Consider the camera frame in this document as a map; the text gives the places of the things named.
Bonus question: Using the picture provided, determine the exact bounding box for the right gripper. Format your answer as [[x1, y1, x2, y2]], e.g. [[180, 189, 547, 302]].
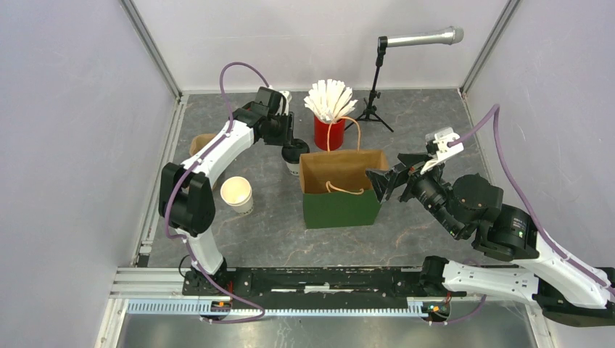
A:
[[363, 151, 463, 237]]

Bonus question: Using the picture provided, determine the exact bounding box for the single white paper cup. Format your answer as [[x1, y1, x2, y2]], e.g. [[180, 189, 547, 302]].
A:
[[286, 162, 300, 176]]

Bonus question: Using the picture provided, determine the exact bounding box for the green paper bag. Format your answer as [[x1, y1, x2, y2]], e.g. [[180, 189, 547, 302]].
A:
[[299, 130, 389, 229]]

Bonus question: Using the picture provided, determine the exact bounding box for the white paper cup stack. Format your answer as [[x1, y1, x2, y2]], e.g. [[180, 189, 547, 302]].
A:
[[220, 176, 253, 215]]

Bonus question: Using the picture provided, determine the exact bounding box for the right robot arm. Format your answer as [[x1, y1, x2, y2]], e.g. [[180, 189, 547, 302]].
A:
[[366, 154, 614, 328]]

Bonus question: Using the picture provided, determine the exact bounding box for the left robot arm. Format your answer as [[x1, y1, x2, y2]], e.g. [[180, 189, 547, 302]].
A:
[[158, 87, 294, 296]]

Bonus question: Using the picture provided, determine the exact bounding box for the red cylindrical holder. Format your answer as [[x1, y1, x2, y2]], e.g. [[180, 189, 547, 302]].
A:
[[313, 116, 345, 151]]

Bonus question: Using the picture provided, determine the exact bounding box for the black mini tripod stand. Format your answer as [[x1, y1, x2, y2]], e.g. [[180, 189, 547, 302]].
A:
[[355, 36, 394, 133]]

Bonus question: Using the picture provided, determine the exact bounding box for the brown cardboard cup carrier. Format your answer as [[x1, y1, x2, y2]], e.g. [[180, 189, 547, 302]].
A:
[[189, 133, 216, 157]]

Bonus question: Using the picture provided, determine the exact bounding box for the silver microphone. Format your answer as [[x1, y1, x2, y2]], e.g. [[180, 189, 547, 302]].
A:
[[387, 26, 464, 48]]

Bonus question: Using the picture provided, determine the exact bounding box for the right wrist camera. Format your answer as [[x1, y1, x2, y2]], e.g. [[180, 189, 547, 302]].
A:
[[420, 127, 464, 175]]

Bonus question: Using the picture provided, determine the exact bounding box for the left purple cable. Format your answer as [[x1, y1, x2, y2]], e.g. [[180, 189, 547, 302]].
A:
[[163, 61, 270, 325]]

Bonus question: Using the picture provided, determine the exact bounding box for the purple cable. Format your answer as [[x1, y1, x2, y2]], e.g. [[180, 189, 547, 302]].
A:
[[429, 104, 615, 325], [163, 61, 270, 325]]

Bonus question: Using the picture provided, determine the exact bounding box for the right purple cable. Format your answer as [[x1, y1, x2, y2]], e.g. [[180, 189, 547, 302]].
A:
[[429, 104, 615, 325]]

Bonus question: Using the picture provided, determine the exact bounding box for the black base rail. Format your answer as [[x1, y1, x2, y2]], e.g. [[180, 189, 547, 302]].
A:
[[212, 267, 450, 310]]

